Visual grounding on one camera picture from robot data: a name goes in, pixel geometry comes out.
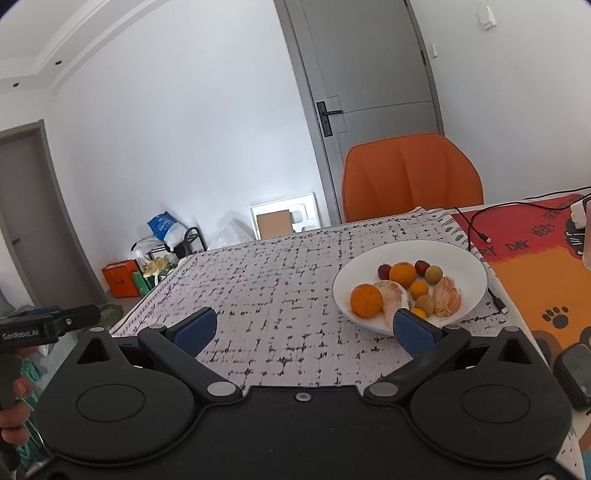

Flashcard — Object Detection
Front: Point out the black door handle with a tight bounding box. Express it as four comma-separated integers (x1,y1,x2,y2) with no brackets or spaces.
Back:
316,96,347,137

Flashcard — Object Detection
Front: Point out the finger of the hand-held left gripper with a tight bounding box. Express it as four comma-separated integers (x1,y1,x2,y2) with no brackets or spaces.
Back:
46,304,102,334

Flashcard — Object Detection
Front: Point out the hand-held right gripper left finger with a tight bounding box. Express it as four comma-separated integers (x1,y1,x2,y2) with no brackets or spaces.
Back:
75,306,243,402

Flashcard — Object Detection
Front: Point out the orange box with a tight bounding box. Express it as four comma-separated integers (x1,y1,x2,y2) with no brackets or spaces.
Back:
102,260,141,300

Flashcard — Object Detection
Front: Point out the grey side door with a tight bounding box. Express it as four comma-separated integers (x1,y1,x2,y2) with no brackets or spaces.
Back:
0,120,106,319

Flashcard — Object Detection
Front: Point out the white charger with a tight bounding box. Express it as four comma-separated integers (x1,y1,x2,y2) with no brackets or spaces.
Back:
569,198,591,232

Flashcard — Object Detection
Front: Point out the dark grey device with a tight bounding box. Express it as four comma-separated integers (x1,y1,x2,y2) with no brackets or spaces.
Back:
552,344,591,412

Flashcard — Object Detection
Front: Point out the long black cable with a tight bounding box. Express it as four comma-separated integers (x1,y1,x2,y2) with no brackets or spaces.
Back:
452,185,591,244

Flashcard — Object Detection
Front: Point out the orange chair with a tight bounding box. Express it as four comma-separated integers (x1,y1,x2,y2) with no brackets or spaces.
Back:
342,134,485,223

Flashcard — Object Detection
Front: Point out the white foam packaging tray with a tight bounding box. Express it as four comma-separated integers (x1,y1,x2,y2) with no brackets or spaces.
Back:
249,191,320,240

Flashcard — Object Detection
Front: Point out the peeled pale pomelo segment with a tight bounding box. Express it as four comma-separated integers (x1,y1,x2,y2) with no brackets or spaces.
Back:
373,281,414,324

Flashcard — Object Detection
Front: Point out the short black cable plug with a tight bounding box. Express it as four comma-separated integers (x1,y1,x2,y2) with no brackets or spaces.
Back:
487,288,509,317

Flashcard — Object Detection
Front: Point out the white plate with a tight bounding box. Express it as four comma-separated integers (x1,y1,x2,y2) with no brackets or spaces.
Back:
332,239,489,337

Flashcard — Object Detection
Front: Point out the red orange paw print mat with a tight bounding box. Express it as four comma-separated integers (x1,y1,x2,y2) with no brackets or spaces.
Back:
450,190,591,462

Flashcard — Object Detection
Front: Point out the black metal rack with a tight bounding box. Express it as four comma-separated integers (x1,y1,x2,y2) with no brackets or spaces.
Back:
130,226,207,259

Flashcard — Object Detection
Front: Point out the person's left hand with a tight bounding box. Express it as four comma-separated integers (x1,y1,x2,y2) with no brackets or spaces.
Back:
0,374,35,448

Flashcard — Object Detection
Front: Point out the black white patterned tablecloth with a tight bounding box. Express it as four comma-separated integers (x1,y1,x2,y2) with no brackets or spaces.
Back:
108,207,583,480

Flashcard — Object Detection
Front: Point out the orange mandarin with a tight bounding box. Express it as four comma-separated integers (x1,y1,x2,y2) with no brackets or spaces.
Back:
350,284,385,319
389,261,419,288

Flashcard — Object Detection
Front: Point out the blue white plastic bag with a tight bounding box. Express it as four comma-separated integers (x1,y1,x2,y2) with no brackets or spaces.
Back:
147,211,185,247

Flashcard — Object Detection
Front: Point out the peeled orange pomelo segment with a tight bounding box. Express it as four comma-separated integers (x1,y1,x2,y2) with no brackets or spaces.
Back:
431,276,462,318

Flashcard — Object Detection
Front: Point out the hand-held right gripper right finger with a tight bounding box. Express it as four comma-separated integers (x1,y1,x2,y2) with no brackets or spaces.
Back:
364,307,539,401

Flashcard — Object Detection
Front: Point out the green bag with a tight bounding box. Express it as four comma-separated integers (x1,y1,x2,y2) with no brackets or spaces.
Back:
131,271,155,297

